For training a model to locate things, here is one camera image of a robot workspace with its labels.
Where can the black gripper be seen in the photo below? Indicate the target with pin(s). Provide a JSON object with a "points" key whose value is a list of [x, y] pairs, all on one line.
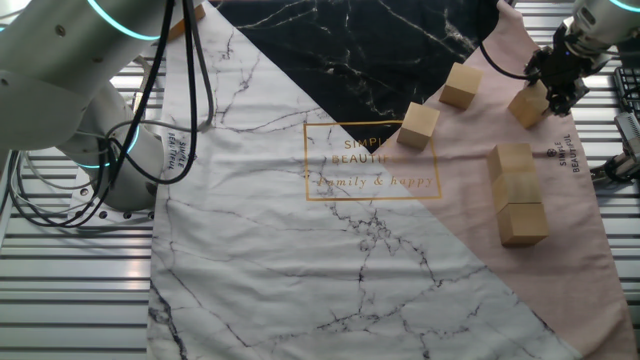
{"points": [[565, 60]]}

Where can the light wooden cube block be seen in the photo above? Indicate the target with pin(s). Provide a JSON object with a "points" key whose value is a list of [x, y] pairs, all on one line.
{"points": [[510, 160], [461, 86], [527, 107], [522, 225], [418, 126], [517, 190]]}

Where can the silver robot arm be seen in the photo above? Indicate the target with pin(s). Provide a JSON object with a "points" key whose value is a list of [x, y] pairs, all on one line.
{"points": [[50, 75]]}

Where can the black keyboard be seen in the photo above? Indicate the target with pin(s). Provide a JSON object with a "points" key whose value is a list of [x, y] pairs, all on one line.
{"points": [[629, 92]]}

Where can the black flat panel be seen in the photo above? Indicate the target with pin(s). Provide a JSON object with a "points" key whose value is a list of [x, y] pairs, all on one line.
{"points": [[629, 52]]}

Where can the marble pattern table cloth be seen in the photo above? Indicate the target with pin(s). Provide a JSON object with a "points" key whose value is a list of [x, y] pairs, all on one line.
{"points": [[275, 250]]}

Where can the brown cardboard box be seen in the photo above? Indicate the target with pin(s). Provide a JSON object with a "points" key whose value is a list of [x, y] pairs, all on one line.
{"points": [[184, 24]]}

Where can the silver side camera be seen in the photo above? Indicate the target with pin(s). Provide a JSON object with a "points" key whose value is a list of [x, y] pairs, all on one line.
{"points": [[627, 132]]}

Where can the silver camera mount bracket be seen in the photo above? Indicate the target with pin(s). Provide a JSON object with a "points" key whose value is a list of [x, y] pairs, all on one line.
{"points": [[597, 175]]}

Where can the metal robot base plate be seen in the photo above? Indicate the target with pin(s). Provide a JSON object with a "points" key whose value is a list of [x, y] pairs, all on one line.
{"points": [[115, 216]]}

